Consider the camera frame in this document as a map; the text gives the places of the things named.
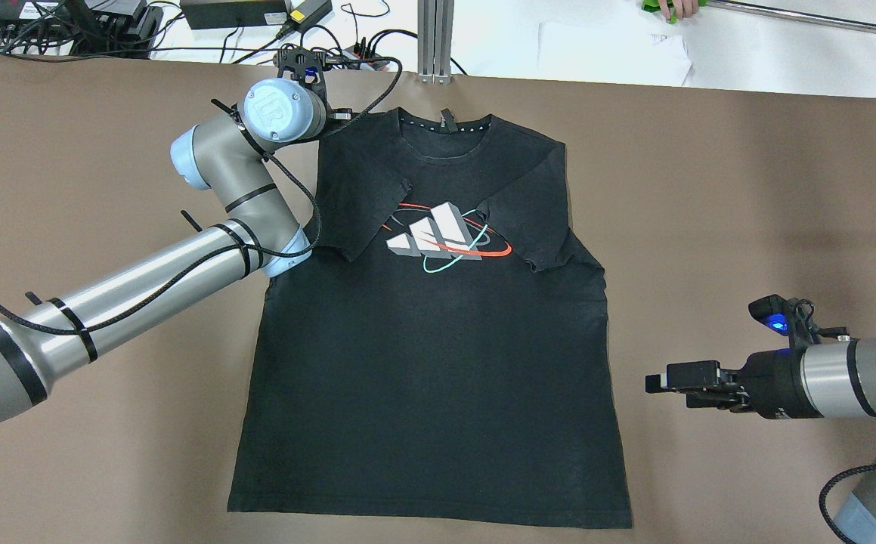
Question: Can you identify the black printed t-shirt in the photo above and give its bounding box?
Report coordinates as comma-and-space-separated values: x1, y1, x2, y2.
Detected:
227, 108, 633, 529

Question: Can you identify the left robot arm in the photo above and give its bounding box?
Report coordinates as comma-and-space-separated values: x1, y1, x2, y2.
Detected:
0, 77, 331, 422

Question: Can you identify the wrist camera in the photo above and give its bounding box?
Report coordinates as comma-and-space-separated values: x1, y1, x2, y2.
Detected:
272, 44, 329, 100
748, 294, 853, 349

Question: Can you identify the aluminium frame post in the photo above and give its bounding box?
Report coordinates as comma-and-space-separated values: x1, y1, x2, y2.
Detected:
417, 0, 454, 84

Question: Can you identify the green toy object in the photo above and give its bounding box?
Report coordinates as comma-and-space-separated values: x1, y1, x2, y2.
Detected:
640, 0, 708, 24

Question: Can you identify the black power adapter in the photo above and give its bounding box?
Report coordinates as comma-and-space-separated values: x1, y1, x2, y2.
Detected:
178, 1, 290, 30

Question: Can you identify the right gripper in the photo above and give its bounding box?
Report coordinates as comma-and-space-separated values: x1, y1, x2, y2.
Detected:
645, 349, 822, 420

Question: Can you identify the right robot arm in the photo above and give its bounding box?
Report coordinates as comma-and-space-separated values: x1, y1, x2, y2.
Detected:
644, 338, 876, 543

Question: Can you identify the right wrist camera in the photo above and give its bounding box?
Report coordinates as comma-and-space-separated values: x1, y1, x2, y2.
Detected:
748, 294, 853, 349

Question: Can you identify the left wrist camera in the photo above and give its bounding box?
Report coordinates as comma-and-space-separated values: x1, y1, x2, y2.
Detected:
272, 44, 329, 100

